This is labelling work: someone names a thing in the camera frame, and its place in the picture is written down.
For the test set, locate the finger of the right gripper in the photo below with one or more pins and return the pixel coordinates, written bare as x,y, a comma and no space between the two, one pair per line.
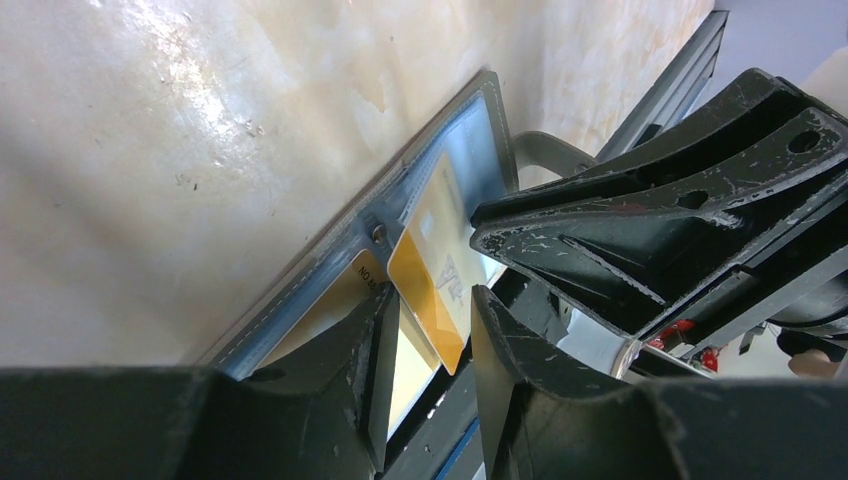
635,276
752,106

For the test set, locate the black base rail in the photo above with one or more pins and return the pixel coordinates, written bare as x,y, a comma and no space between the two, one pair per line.
443,418

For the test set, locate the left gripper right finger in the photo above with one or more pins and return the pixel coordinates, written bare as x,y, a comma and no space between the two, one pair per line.
545,415

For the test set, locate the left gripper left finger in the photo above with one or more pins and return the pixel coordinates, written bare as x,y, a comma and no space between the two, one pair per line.
321,412

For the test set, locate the grey card holder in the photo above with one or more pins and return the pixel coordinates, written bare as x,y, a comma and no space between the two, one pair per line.
350,259

